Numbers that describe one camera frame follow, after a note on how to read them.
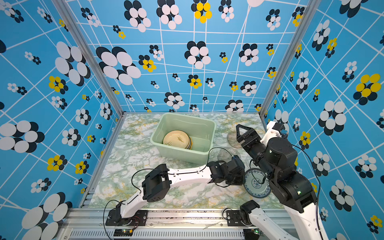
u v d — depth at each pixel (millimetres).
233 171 617
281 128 468
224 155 969
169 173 512
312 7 679
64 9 693
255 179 769
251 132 470
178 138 1001
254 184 769
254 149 484
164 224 722
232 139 1048
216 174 603
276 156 367
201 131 966
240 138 486
